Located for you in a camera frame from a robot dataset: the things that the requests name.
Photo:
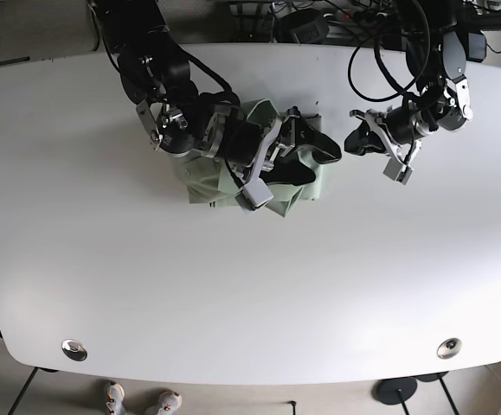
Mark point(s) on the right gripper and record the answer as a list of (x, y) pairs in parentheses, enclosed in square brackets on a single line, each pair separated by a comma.
[(238, 153)]

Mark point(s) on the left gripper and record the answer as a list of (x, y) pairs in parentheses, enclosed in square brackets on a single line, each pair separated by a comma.
[(397, 129)]

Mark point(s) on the green polo shirt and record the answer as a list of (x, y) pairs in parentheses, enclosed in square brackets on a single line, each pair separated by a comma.
[(200, 174)]

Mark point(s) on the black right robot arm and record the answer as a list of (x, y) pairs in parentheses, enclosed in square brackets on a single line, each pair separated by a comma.
[(186, 108)]

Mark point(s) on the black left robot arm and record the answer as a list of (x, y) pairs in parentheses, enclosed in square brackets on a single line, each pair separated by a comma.
[(437, 97)]

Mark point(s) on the right black floor stand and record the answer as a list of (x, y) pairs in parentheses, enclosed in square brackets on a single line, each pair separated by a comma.
[(439, 378)]

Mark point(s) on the black floor stand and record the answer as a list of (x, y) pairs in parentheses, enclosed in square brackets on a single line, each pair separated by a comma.
[(439, 378), (396, 391)]

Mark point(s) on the left black floor stand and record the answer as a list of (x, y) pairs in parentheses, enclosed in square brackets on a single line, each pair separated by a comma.
[(396, 391)]

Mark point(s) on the white orange shoe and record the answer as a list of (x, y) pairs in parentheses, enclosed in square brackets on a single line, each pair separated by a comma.
[(114, 399), (168, 403)]

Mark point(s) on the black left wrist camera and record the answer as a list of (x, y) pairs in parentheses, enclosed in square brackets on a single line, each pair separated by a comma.
[(363, 141)]

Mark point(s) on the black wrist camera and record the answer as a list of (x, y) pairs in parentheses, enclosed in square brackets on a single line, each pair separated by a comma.
[(363, 141), (324, 150)]

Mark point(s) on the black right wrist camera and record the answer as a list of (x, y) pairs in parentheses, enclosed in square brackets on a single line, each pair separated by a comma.
[(324, 150)]

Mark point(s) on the table cable grommet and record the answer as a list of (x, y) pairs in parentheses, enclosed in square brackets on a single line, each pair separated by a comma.
[(449, 348), (73, 350)]

